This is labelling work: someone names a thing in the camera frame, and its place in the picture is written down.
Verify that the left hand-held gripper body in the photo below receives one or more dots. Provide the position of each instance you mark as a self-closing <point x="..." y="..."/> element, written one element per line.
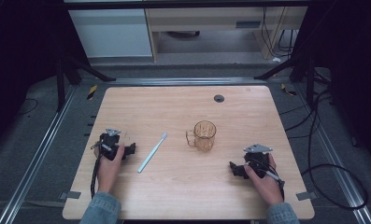
<point x="109" y="146"/>

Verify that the person's right hand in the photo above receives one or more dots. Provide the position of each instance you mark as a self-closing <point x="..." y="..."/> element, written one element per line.
<point x="267" y="186"/>

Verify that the metal floor rail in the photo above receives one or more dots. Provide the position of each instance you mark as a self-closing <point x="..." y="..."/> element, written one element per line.
<point x="339" y="174"/>
<point x="36" y="158"/>
<point x="186" y="81"/>

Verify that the white cabinet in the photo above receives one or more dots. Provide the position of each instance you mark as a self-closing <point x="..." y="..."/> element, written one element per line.
<point x="111" y="32"/>

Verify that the black tripod stand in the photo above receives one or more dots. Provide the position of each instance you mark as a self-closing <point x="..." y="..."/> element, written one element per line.
<point x="310" y="81"/>
<point x="60" y="84"/>

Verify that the amber glass mug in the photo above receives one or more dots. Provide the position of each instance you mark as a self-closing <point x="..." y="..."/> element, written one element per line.
<point x="204" y="137"/>

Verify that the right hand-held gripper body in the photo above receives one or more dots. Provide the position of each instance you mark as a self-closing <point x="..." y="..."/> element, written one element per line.
<point x="256" y="158"/>

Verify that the person's left hand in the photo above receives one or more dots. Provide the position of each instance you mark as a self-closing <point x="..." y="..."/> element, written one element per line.
<point x="108" y="172"/>

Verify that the grey tape strip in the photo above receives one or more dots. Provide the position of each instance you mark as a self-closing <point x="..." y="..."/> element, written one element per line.
<point x="306" y="196"/>
<point x="70" y="195"/>

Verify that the yellow black tape strip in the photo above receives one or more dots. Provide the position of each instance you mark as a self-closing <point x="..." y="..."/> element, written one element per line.
<point x="92" y="92"/>
<point x="287" y="90"/>

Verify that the light blue toothbrush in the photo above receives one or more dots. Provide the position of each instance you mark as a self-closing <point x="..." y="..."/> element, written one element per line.
<point x="151" y="153"/>

